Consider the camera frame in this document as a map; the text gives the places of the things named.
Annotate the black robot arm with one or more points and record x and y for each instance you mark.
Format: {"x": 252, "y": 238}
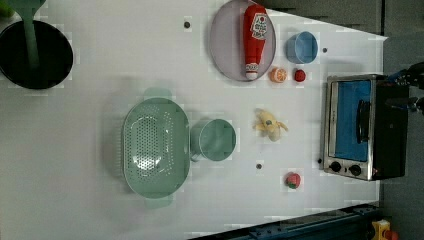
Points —
{"x": 411, "y": 77}

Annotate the green perforated colander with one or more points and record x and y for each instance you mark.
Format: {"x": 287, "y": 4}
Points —
{"x": 155, "y": 143}

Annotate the green mug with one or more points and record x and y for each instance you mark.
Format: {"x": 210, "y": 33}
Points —
{"x": 212, "y": 139}

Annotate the grey round plate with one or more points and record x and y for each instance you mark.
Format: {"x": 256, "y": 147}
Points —
{"x": 226, "y": 41}

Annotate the yellow red toy block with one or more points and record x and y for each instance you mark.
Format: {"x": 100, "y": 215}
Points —
{"x": 383, "y": 231}

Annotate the yellow plush peeled banana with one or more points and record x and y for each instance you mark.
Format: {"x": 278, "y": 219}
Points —
{"x": 269, "y": 125}

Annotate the silver black toaster oven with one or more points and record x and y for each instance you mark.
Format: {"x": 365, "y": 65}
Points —
{"x": 365, "y": 134}

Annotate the plush orange slice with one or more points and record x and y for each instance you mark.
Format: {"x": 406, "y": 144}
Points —
{"x": 278, "y": 75}

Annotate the red plush ketchup bottle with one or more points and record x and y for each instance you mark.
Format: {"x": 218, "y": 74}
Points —
{"x": 255, "y": 26}

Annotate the black round pan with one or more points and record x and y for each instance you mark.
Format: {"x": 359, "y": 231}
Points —
{"x": 54, "y": 51}

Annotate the blue cup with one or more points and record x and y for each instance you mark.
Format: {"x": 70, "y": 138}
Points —
{"x": 302, "y": 48}

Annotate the blue metal frame rail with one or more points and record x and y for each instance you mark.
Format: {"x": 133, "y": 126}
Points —
{"x": 350, "y": 223}

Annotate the small red plush fruit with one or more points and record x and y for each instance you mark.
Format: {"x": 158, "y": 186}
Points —
{"x": 299, "y": 75}

